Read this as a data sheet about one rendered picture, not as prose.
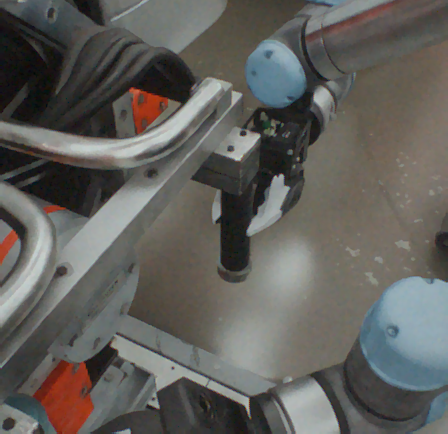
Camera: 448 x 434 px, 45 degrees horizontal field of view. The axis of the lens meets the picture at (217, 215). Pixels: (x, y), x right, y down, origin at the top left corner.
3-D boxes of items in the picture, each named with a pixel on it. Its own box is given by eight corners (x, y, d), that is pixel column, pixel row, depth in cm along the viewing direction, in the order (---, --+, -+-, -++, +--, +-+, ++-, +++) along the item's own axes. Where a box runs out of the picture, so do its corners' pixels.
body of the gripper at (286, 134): (235, 129, 64) (274, 81, 72) (234, 184, 70) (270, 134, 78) (296, 147, 62) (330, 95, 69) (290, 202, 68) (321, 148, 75)
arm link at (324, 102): (282, 119, 81) (335, 134, 78) (270, 136, 78) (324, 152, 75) (286, 74, 75) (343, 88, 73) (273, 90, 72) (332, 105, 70)
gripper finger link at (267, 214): (246, 203, 58) (267, 152, 64) (244, 241, 62) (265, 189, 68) (275, 209, 57) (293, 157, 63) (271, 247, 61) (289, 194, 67)
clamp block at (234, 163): (187, 146, 62) (185, 107, 58) (260, 170, 59) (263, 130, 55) (164, 172, 59) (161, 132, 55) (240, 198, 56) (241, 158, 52)
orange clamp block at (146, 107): (93, 125, 79) (128, 94, 85) (138, 140, 77) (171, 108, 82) (85, 82, 74) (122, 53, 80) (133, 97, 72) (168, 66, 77)
